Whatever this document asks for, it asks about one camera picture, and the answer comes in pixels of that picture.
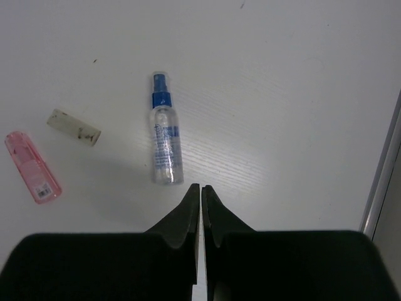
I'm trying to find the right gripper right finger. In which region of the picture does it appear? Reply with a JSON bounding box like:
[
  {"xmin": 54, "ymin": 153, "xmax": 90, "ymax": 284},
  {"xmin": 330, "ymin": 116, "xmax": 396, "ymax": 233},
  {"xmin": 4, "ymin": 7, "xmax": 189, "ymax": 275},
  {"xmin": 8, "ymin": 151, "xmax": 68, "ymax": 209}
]
[{"xmin": 201, "ymin": 185, "xmax": 254, "ymax": 300}]

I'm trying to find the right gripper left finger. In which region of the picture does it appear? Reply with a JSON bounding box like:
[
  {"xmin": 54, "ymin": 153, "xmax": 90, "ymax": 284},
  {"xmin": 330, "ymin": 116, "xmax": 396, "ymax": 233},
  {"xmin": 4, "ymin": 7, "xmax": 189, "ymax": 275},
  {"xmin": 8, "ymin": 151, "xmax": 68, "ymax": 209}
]
[{"xmin": 146, "ymin": 183, "xmax": 200, "ymax": 300}]

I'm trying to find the clear blue spray bottle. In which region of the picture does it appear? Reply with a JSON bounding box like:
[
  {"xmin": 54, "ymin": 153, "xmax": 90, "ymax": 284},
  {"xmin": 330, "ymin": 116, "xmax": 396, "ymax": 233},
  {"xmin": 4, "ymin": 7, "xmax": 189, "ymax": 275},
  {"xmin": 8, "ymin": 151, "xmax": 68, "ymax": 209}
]
[{"xmin": 150, "ymin": 72, "xmax": 184, "ymax": 185}]

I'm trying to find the beige eraser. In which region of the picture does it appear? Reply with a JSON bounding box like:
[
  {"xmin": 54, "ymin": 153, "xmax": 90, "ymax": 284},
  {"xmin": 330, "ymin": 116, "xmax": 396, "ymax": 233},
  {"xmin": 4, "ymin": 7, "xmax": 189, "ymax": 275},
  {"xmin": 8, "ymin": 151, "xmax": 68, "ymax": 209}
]
[{"xmin": 46, "ymin": 109, "xmax": 102, "ymax": 147}]

